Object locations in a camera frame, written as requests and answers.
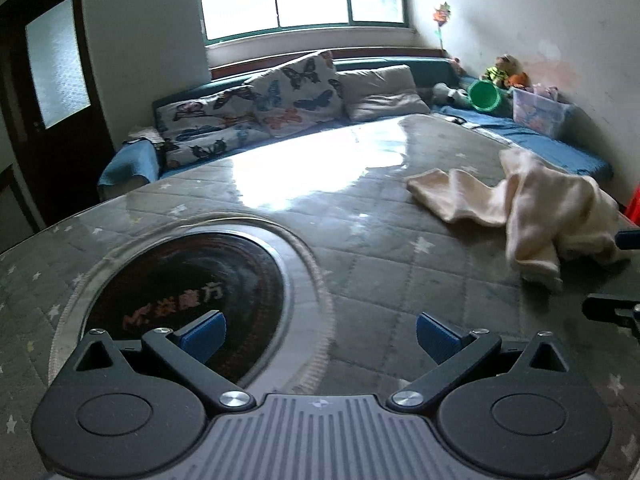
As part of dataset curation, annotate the green plastic bucket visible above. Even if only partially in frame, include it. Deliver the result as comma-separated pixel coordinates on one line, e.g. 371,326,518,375
468,80,502,113

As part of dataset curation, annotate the cream fleece garment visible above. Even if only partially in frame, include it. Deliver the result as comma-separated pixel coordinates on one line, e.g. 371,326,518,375
406,148,624,290

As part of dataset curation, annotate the red object at edge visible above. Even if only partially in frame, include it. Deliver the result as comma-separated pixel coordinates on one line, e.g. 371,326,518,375
624,185,640,226

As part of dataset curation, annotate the large butterfly print cushion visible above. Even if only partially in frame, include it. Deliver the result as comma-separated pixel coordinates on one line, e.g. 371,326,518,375
246,50,345,138

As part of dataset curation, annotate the colourful pinwheel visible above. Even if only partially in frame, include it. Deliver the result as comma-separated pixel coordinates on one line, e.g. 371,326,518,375
433,2,451,51

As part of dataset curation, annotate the dark door with glass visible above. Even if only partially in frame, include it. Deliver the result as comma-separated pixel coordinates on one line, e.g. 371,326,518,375
1,0,115,226

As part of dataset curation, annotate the plush toy pile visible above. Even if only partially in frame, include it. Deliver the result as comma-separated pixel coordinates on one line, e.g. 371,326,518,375
480,54,529,90

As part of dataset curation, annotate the clear plastic storage box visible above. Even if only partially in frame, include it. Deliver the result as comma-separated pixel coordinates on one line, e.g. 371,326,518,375
512,88,576,139

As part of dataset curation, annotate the round black induction cooktop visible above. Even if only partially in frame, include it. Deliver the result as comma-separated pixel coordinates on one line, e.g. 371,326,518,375
84,232,285,384

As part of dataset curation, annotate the teal corner sofa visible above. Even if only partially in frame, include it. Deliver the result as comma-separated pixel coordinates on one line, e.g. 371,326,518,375
99,56,613,200

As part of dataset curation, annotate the beige pillow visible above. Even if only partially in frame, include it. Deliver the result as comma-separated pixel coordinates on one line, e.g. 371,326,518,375
337,64,431,122

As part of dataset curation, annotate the grey white stuffed toy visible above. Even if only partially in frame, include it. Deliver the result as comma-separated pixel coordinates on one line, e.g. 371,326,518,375
432,82,472,110

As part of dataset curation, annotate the long butterfly print cushion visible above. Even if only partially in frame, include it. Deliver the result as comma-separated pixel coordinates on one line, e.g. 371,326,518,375
155,84,271,169

